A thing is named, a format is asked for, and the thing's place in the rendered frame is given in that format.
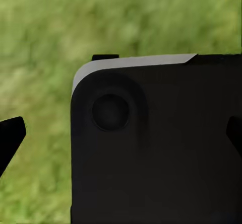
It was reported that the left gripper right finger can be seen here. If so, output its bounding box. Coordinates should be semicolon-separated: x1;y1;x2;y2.
226;116;242;157

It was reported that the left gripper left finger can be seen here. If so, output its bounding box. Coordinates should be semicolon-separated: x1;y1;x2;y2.
0;116;26;177

